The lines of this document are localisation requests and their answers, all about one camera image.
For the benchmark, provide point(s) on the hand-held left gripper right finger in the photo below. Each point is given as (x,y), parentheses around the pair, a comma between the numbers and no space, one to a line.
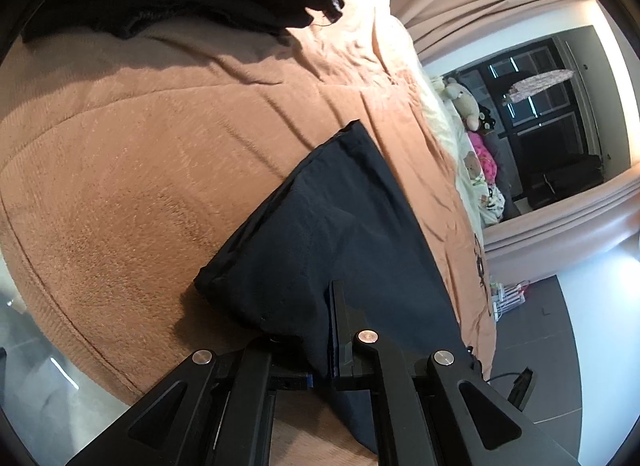
(342,358)

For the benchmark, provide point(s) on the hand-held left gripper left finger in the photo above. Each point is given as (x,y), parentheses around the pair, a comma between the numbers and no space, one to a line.
(290,380)

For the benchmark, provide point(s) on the black pants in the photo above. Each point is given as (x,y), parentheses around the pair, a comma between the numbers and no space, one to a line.
(325,226)

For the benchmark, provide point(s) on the pink curtain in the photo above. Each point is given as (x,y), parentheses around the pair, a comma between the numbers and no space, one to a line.
(550,241)
(475,10)

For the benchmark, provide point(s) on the pink fluffy cloth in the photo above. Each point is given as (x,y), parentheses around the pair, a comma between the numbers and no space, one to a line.
(481,155)

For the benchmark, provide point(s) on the dark window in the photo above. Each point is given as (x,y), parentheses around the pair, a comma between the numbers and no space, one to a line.
(550,145)

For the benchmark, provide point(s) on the cream bed sheet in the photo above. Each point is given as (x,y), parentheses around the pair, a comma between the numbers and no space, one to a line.
(440,120)

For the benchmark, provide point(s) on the black plush toy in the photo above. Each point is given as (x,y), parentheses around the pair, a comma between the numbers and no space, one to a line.
(486,118)

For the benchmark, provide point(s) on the brown fleece blanket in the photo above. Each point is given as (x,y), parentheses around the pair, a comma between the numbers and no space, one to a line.
(125,145)

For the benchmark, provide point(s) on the beige plush toy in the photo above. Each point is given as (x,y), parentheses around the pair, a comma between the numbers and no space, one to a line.
(462,98)

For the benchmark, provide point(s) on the floral hanging garment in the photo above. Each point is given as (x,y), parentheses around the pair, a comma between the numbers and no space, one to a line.
(535,85)

